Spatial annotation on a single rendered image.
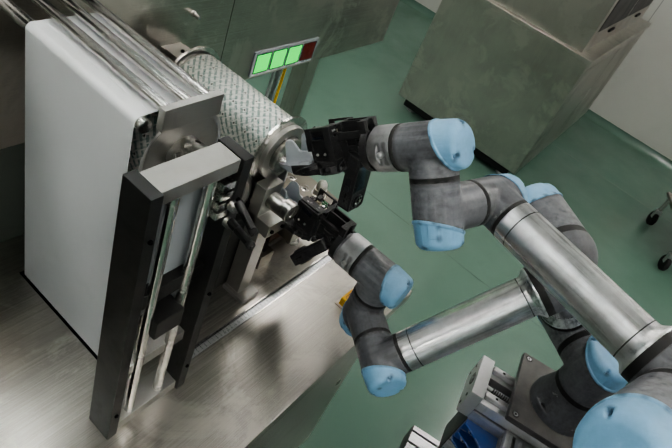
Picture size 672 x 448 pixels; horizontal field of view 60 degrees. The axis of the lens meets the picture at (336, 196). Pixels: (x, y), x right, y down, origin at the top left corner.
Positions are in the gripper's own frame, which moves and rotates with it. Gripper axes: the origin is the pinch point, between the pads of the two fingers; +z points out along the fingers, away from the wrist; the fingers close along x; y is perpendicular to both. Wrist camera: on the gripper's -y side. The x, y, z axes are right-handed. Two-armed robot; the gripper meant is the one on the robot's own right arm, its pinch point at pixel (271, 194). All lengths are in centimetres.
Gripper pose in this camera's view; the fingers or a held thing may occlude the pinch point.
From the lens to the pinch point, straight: 125.5
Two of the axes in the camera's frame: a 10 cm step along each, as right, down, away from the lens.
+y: 3.2, -7.3, -6.1
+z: -7.4, -5.9, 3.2
